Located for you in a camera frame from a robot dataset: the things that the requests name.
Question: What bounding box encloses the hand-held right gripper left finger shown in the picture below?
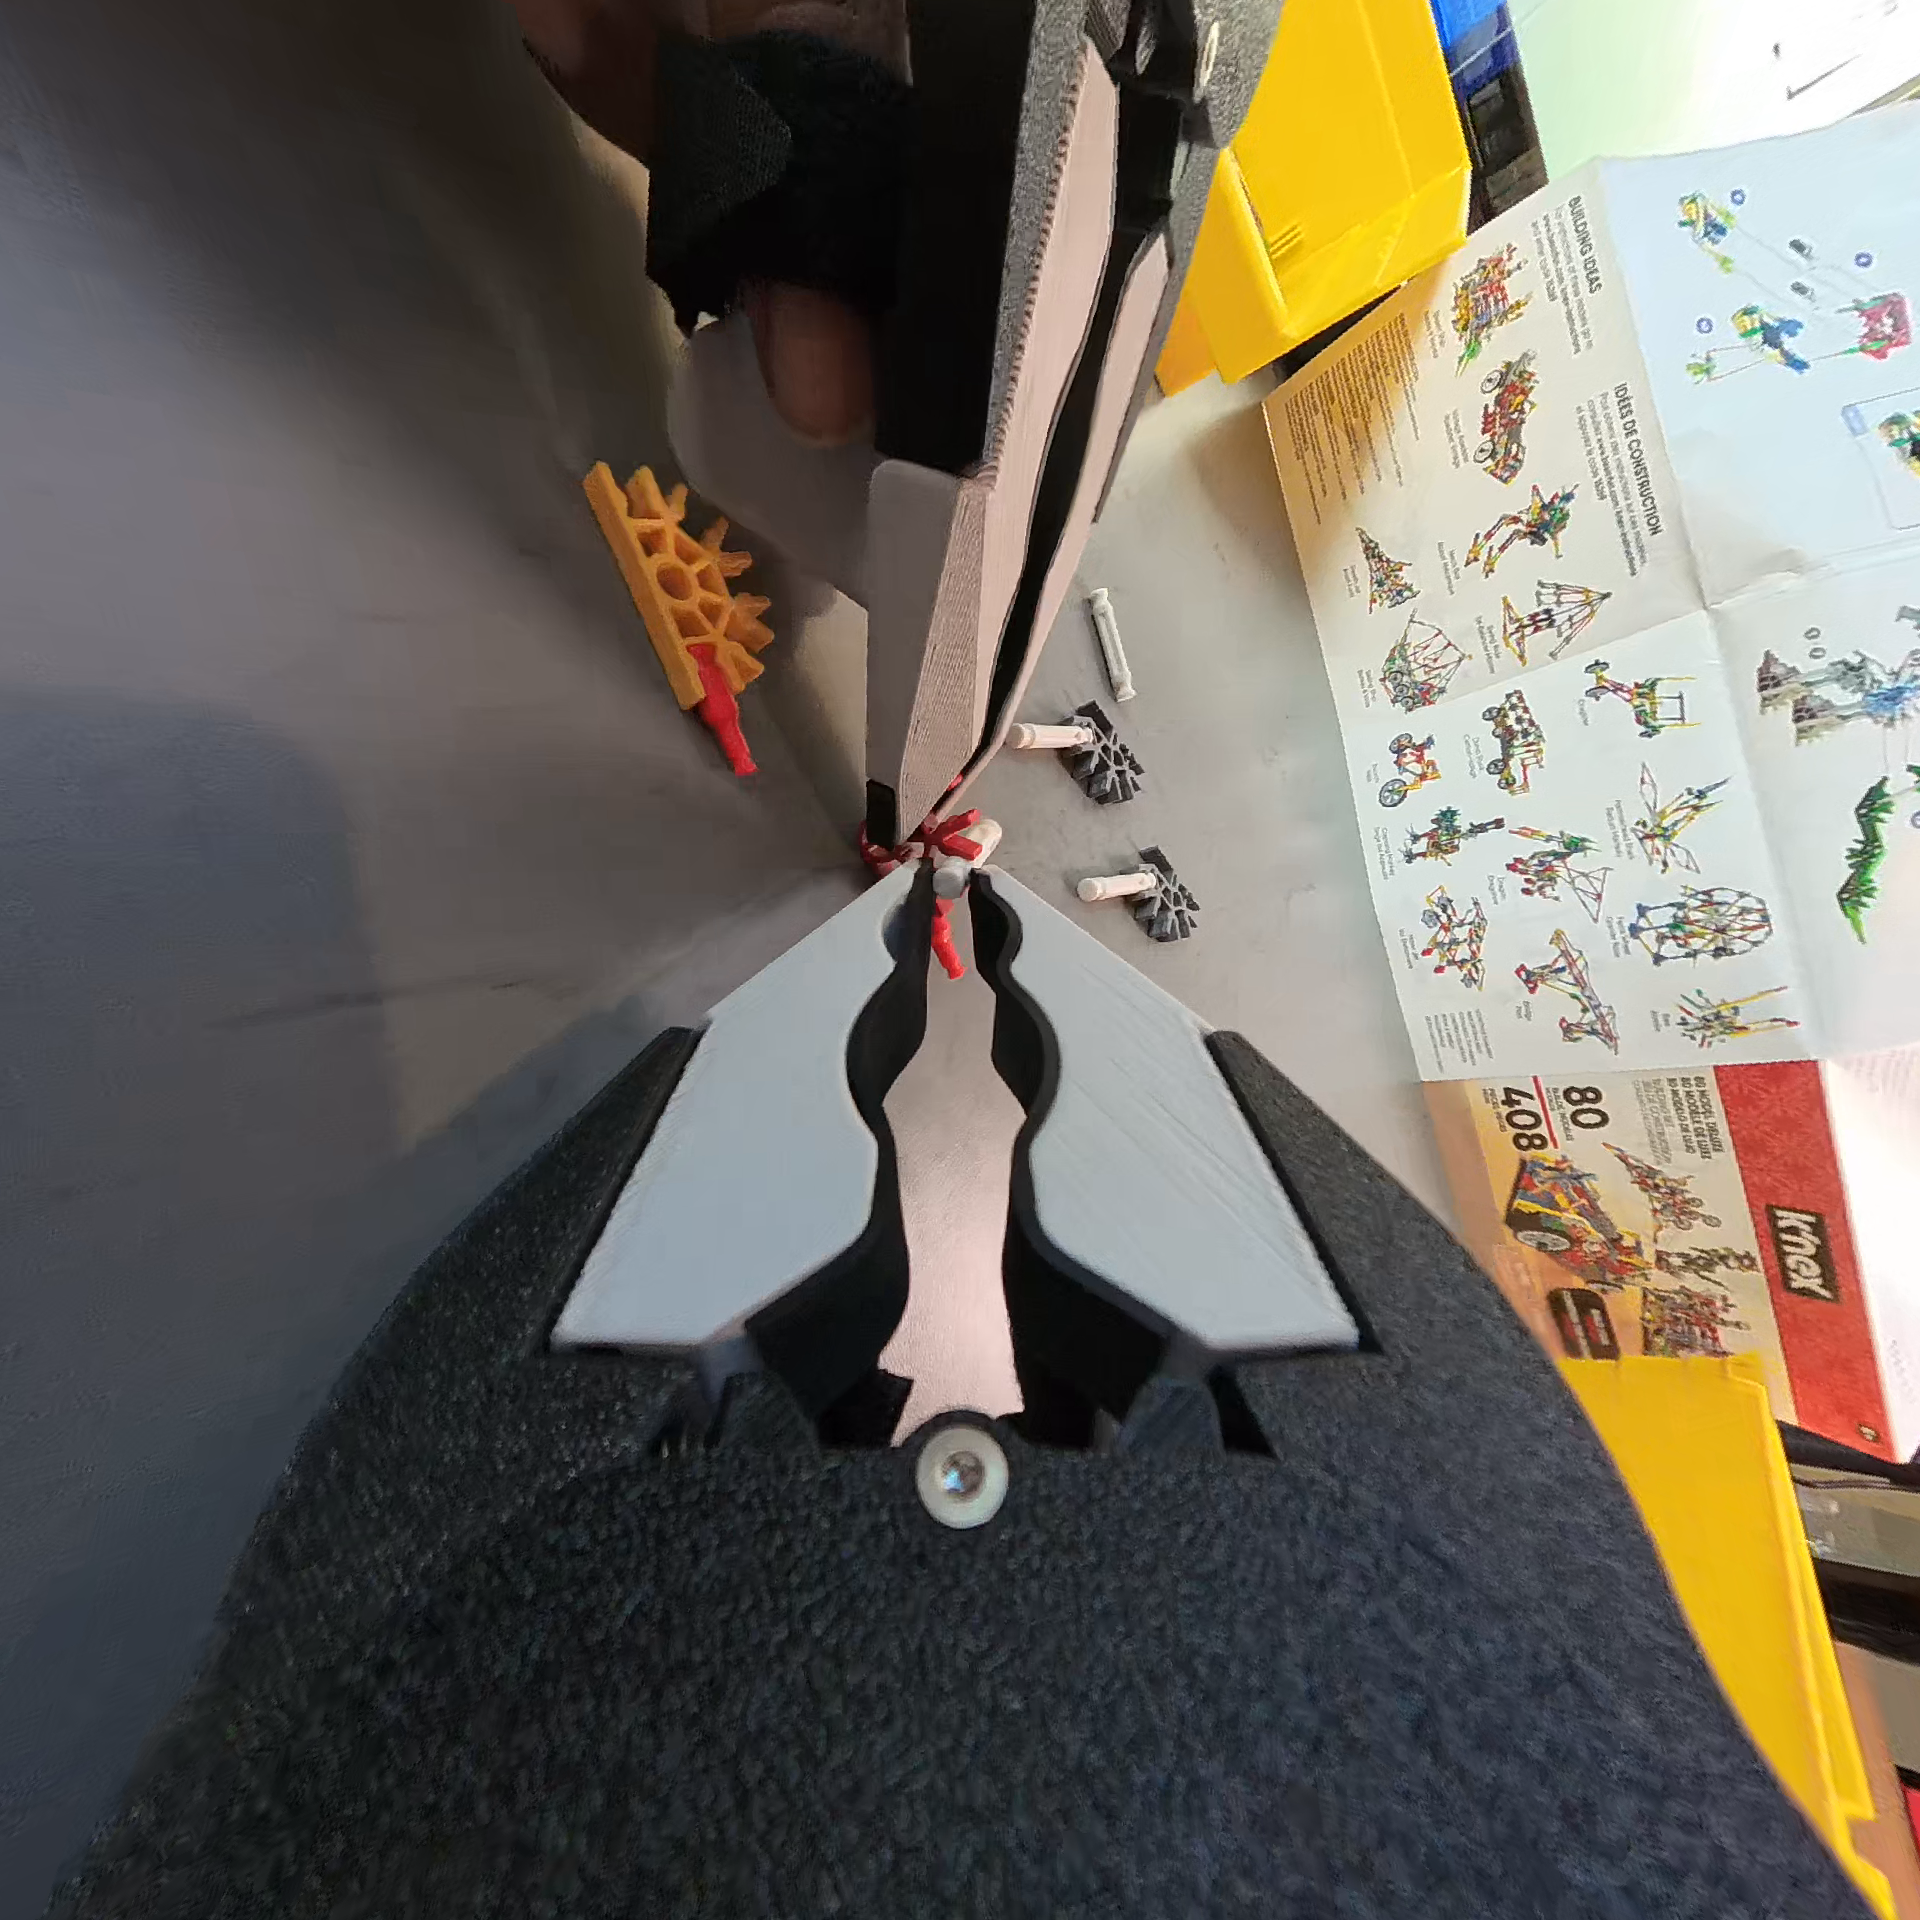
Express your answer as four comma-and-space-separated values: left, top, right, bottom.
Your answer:
550, 863, 927, 1428

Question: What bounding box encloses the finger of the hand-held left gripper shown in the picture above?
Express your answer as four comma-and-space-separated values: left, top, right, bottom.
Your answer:
865, 50, 1128, 841
957, 236, 1177, 797

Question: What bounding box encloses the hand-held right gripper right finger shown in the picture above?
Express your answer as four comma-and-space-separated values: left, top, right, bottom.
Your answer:
968, 872, 1364, 1451

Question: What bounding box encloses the red toy connector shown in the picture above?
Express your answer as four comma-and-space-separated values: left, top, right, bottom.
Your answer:
859, 810, 983, 878

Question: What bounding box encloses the yellow toy connector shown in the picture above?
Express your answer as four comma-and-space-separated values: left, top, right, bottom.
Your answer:
584, 462, 779, 712

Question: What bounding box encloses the person's left hand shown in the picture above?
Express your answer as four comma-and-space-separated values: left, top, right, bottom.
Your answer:
507, 0, 885, 455

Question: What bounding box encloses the yellow plastic bin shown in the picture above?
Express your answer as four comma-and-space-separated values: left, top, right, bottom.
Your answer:
1550, 1349, 1900, 1920
1155, 0, 1473, 391

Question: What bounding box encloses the rack of small storage bins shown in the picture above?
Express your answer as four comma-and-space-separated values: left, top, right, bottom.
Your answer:
1424, 0, 1550, 236

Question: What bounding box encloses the toy set cardboard box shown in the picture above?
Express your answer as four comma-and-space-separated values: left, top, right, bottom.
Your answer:
1417, 1052, 1920, 1463

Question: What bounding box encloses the folded instruction sheet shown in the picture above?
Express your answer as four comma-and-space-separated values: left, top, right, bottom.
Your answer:
1261, 98, 1920, 1084

